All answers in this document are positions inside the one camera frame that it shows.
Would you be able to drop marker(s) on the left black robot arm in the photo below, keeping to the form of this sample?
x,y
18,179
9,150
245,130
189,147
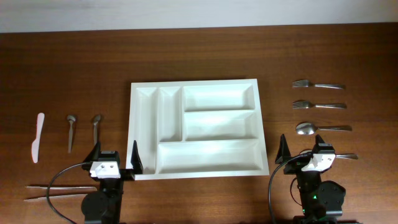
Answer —
x,y
104,205

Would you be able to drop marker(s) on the small steel teaspoon right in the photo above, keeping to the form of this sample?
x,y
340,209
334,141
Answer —
x,y
96,121

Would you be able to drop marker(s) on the steel tablespoon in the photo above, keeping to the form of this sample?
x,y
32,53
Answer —
x,y
347,156
310,128

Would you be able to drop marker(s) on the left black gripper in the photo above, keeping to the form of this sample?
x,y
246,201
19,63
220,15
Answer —
x,y
129,173

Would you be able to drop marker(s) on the small steel teaspoon left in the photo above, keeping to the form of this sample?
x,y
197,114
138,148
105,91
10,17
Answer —
x,y
71,119

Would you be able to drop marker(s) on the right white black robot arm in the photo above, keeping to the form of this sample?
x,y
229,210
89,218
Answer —
x,y
321,201

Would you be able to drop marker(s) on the upper metal chopstick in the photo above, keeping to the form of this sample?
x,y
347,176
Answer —
x,y
61,188

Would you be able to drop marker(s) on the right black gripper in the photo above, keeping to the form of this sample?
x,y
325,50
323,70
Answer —
x,y
282,154

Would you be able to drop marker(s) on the white plastic cutlery tray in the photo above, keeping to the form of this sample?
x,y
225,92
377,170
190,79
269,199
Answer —
x,y
197,129

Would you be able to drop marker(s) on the steel fork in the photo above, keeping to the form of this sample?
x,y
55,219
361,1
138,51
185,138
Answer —
x,y
303,104
307,83

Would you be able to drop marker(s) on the white plastic knife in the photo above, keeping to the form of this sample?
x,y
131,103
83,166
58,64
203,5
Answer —
x,y
36,142

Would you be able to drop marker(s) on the small steel teaspoon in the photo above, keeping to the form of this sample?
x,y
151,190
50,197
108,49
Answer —
x,y
96,121
71,119

